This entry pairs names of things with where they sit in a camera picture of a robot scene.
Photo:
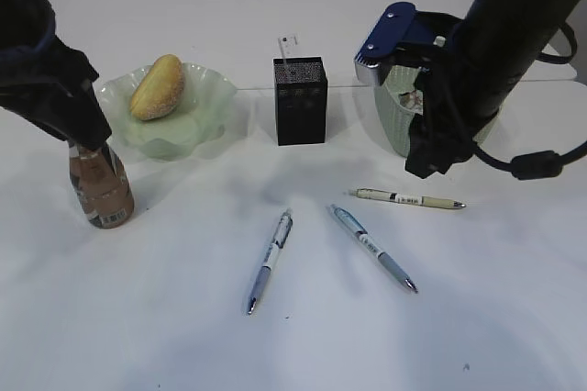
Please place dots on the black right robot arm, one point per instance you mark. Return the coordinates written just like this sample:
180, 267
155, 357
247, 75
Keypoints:
483, 60

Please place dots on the black mesh pen holder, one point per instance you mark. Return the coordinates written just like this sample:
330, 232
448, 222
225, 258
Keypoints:
300, 96

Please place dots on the green plastic woven basket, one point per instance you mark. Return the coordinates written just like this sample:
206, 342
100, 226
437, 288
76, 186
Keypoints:
395, 119

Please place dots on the pink grey paper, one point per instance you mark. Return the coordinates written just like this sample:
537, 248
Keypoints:
412, 101

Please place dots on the white grey-grip pen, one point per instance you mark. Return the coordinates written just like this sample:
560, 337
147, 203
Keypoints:
270, 258

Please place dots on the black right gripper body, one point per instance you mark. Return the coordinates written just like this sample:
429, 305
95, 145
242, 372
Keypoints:
444, 134

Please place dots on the light blue pen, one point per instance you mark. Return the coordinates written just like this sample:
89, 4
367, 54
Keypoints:
351, 225

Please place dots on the clear plastic ruler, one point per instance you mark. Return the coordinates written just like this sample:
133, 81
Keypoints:
289, 47

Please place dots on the yellow sugared bread bun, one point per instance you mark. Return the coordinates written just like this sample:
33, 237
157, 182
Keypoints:
160, 90

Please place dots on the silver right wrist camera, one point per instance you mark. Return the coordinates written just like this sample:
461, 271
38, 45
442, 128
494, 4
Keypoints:
402, 36

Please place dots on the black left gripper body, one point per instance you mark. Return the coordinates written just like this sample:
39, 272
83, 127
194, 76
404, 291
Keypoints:
53, 88

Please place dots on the green glass wavy plate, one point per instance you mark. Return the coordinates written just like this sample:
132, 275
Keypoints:
200, 116

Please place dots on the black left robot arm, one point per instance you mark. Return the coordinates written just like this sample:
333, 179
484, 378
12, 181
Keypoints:
30, 24

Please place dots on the brown coffee bottle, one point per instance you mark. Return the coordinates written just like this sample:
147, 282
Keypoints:
100, 182

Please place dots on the cream white pen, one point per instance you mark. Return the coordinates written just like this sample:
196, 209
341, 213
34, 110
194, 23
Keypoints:
411, 200

